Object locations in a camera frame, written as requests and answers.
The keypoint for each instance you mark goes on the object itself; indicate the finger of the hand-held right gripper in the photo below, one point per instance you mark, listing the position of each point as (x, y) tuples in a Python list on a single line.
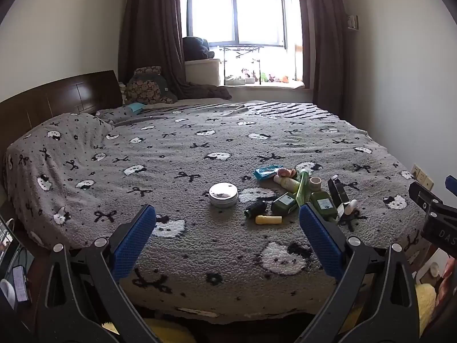
[(451, 183), (422, 194)]

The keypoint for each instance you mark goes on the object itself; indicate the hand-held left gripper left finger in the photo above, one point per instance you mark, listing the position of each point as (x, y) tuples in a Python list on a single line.
[(135, 243)]

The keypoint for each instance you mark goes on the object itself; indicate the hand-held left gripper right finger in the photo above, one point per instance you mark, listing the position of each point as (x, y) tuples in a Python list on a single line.
[(321, 243)]

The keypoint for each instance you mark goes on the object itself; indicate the dark green bottle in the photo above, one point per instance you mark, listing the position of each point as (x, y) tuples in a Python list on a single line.
[(324, 205), (284, 203)]

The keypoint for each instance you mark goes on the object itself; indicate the small white tube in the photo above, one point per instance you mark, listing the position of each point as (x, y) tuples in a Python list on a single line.
[(350, 207)]

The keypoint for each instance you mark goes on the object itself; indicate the black box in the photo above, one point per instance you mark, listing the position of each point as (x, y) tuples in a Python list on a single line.
[(339, 194)]

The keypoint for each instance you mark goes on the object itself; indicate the green tube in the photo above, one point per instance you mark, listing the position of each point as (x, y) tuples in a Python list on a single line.
[(302, 191)]

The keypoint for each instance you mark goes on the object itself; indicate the small yellow tube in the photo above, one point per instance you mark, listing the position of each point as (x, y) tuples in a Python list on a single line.
[(267, 219)]

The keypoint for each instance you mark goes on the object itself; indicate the small black bottle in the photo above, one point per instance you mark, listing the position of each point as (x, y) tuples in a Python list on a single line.
[(256, 208)]

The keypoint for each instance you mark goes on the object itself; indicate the round metal tin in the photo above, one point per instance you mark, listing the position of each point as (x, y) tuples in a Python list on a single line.
[(223, 194)]

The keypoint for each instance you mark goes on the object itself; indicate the white box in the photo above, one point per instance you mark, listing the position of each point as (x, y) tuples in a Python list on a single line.
[(433, 268)]

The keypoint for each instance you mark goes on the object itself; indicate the beige tape roll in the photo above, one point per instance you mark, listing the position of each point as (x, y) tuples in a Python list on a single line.
[(315, 184)]

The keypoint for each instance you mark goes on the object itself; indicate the cream plastic bottle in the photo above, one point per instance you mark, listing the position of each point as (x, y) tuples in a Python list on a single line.
[(289, 184)]

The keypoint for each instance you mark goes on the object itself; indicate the pink crumpled wrapper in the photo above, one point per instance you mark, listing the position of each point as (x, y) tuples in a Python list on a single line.
[(285, 172)]

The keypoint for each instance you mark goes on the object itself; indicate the blue wipes packet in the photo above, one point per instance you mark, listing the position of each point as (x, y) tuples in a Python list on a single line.
[(266, 172)]

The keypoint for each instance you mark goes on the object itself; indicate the grey cat print blanket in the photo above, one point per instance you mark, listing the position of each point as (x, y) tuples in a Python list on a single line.
[(178, 157)]

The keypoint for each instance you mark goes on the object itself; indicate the smartphone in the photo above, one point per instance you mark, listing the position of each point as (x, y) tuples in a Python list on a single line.
[(20, 282)]

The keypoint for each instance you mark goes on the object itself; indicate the tablet screen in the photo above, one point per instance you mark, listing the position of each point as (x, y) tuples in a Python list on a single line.
[(5, 237)]

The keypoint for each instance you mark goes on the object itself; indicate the small light blue cloth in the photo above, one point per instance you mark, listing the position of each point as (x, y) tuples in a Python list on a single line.
[(135, 107)]

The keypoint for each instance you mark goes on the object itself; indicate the white cup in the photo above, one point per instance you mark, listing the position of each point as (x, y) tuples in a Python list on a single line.
[(7, 291)]

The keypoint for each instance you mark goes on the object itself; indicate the striped bed sheet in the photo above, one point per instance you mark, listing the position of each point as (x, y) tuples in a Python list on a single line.
[(285, 109)]

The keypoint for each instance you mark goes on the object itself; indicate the brown patterned pillow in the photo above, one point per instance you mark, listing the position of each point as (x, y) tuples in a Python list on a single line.
[(146, 85)]

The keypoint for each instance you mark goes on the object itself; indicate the dark wooden headboard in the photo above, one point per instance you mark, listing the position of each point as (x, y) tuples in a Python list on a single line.
[(53, 96)]

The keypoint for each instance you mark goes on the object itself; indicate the row of small figurines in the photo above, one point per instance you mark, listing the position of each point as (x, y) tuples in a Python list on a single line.
[(271, 77)]

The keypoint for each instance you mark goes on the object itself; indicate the dark brown curtain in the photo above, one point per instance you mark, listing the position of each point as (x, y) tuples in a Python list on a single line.
[(325, 43), (153, 25)]

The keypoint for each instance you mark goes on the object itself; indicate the white cabinet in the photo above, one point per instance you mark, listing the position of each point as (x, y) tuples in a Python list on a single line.
[(201, 73)]

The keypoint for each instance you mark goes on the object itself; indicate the dark cloth pile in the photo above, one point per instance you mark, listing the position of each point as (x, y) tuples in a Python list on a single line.
[(196, 48)]

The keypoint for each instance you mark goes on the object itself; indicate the window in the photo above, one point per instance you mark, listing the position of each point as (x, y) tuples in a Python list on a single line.
[(214, 14)]

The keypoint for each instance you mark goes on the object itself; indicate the wall socket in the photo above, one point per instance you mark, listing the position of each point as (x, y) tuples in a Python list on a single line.
[(422, 177)]

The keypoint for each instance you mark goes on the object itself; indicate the wall switch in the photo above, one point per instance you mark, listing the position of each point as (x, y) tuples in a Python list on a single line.
[(352, 21)]

